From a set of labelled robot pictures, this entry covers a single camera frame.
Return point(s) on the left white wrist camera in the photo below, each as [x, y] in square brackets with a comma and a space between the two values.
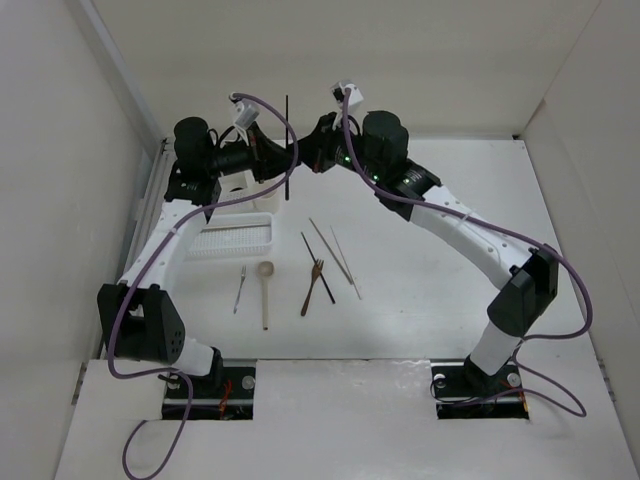
[244, 113]

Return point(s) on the white rectangular box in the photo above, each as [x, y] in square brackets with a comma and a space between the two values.
[243, 180]

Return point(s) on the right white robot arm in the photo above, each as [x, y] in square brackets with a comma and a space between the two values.
[526, 278]

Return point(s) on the brown wooden fork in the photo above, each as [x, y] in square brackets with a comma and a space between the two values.
[315, 275]

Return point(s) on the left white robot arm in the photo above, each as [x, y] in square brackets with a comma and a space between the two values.
[138, 316]

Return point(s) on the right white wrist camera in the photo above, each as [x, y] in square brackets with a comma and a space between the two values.
[347, 95]

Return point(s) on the small silver fork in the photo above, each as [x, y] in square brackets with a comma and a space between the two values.
[243, 275]

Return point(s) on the beige wooden spoon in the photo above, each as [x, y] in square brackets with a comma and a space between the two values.
[265, 271]

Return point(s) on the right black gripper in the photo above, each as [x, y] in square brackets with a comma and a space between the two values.
[323, 137]

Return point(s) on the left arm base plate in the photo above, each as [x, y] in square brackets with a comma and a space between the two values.
[230, 397]

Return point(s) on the white round cup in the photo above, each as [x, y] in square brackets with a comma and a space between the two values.
[268, 203]

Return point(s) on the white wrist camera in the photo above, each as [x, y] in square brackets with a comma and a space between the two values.
[244, 113]
[347, 95]

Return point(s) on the white perforated basket tray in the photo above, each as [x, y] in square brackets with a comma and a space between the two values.
[234, 236]

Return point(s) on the black chopstick under fork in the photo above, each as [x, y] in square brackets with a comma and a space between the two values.
[322, 278]

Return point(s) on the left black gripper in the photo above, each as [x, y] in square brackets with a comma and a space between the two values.
[265, 159]

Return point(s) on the silver metal chopstick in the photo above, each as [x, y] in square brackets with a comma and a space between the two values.
[331, 252]

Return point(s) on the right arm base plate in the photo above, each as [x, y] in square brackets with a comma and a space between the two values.
[458, 398]

